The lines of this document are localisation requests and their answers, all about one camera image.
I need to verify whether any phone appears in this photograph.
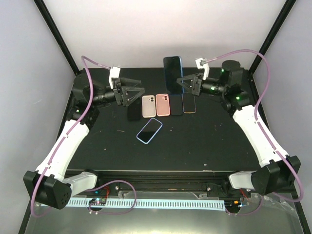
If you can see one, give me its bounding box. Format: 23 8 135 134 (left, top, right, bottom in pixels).
141 95 156 118
136 118 163 145
127 100 141 121
156 94 170 117

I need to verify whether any black smartphone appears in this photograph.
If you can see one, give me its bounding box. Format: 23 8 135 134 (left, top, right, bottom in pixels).
169 95 183 116
182 92 196 114

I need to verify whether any blue smartphone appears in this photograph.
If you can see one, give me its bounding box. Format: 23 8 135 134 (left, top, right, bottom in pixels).
163 56 183 95

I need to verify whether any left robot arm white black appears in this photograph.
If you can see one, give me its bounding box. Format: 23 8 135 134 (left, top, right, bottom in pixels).
23 74 145 210

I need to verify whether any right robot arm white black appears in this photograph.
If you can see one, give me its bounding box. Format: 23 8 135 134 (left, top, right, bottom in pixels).
176 58 301 196

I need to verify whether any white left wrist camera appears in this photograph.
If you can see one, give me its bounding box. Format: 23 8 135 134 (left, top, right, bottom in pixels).
109 66 120 89

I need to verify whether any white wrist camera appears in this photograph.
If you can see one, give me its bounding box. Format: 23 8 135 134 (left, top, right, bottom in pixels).
109 66 120 89
195 58 210 80

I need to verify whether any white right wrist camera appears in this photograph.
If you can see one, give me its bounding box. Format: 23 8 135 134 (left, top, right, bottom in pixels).
195 58 210 80

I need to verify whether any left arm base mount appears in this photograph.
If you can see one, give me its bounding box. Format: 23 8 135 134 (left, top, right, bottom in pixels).
83 180 120 195

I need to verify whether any white slotted cable duct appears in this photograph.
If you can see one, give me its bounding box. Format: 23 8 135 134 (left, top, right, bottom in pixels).
66 197 226 211

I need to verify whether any left black frame post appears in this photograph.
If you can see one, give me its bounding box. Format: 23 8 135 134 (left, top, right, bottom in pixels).
34 0 79 75

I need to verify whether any black frame post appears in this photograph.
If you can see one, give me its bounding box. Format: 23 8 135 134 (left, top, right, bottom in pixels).
248 0 299 74
34 0 79 75

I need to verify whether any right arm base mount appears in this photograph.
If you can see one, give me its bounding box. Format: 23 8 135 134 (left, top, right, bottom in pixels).
206 182 251 198

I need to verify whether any right black frame post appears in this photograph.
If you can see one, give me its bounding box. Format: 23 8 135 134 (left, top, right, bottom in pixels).
248 0 299 74

